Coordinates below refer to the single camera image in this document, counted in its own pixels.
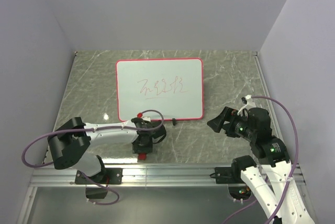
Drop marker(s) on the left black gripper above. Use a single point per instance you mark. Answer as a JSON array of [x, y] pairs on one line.
[[148, 148]]

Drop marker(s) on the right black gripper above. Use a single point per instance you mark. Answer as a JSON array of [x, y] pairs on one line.
[[228, 113]]

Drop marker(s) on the red whiteboard eraser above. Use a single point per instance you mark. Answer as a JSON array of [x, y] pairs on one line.
[[142, 157]]

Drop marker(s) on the red framed whiteboard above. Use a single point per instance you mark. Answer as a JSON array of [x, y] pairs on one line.
[[173, 87]]

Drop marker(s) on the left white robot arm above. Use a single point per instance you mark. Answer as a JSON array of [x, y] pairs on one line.
[[70, 148]]

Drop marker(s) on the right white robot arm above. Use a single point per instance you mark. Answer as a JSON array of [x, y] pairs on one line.
[[270, 179]]

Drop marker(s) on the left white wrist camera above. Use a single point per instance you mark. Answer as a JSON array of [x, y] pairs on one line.
[[142, 116]]

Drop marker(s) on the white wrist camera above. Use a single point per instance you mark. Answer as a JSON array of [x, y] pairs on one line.
[[248, 103], [142, 116]]

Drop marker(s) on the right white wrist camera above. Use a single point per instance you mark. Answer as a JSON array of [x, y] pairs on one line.
[[248, 103]]

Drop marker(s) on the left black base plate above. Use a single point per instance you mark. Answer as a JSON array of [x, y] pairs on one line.
[[110, 176]]

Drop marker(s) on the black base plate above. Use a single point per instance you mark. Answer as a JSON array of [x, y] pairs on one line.
[[110, 176], [225, 175]]

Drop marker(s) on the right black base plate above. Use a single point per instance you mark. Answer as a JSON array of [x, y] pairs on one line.
[[225, 175]]

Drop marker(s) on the aluminium front rail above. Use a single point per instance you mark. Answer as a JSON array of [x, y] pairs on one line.
[[136, 175]]

